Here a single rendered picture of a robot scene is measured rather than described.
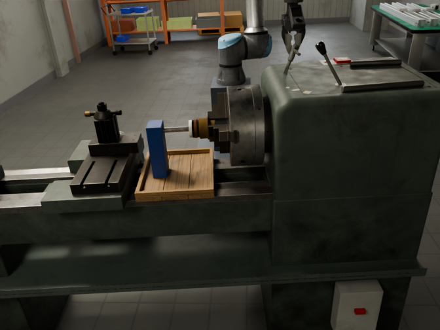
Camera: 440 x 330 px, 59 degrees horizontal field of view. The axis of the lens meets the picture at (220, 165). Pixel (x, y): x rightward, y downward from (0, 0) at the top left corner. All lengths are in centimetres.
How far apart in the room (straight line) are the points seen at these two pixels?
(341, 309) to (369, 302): 12
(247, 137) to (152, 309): 123
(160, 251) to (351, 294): 83
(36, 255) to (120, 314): 61
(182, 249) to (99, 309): 77
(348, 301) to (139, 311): 111
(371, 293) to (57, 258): 135
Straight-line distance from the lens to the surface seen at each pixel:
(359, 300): 180
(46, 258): 193
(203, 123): 152
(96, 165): 162
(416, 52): 569
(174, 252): 177
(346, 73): 162
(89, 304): 242
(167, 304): 230
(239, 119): 140
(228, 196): 151
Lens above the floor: 169
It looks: 29 degrees down
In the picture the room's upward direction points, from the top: 3 degrees counter-clockwise
